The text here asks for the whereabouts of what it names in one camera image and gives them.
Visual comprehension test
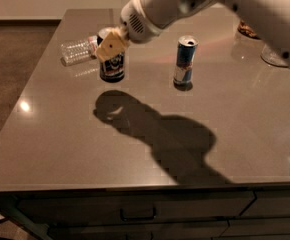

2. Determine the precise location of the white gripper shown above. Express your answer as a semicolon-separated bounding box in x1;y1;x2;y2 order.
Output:
95;0;214;62

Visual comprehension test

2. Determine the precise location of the blue pepsi can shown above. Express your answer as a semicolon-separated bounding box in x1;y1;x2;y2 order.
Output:
99;53;125;83

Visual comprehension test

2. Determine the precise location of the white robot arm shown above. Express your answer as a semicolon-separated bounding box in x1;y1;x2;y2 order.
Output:
95;0;290;67

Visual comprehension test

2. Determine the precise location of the blue silver red bull can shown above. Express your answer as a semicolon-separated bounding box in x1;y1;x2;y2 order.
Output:
173;35;198;86

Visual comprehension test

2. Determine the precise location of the clear plastic water bottle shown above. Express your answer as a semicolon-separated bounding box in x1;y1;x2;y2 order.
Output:
60;35;98;66

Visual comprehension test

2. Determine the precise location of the glass jar with black lid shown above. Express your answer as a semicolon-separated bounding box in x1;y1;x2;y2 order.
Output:
237;20;259;40

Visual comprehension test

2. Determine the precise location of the dark right cabinet drawer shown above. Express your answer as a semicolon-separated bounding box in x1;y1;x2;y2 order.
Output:
242;190;290;217

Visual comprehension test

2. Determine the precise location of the dark cabinet drawer with handle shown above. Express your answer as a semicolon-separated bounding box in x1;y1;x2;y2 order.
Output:
17;192;254;226

